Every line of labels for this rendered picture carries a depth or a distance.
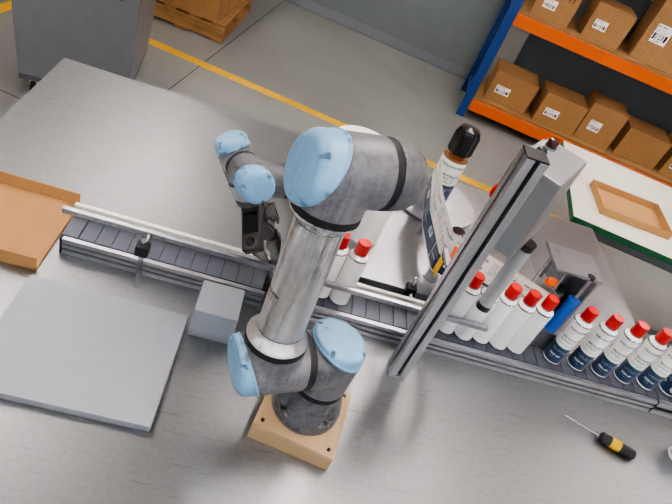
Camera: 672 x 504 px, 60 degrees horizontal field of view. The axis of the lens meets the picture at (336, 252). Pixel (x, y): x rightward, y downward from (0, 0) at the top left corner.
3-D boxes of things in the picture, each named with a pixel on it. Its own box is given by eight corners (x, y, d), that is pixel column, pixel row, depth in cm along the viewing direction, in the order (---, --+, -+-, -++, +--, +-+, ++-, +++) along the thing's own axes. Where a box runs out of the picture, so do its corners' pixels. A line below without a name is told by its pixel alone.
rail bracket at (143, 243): (150, 271, 146) (158, 222, 135) (141, 292, 140) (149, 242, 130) (137, 268, 145) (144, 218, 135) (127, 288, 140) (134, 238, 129)
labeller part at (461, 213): (467, 188, 218) (468, 186, 218) (478, 241, 195) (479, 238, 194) (389, 163, 213) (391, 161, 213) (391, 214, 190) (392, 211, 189)
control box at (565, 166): (538, 231, 130) (588, 161, 118) (509, 260, 118) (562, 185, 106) (500, 204, 133) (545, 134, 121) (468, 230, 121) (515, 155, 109)
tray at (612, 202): (653, 209, 279) (658, 204, 277) (668, 240, 260) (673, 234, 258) (589, 184, 276) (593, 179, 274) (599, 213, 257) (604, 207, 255)
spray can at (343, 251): (330, 288, 155) (356, 231, 142) (327, 302, 151) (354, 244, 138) (311, 282, 154) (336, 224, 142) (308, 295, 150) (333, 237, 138)
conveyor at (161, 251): (639, 382, 174) (648, 375, 172) (649, 406, 168) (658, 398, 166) (75, 225, 148) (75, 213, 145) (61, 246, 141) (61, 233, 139)
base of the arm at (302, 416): (342, 390, 133) (359, 363, 127) (331, 446, 121) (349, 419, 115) (280, 366, 132) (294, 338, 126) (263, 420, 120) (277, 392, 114)
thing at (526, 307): (503, 338, 163) (543, 288, 150) (506, 353, 159) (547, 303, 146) (486, 333, 162) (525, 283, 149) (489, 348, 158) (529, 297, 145)
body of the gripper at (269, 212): (281, 220, 146) (268, 180, 139) (277, 242, 140) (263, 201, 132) (252, 224, 147) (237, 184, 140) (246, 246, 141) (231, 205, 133)
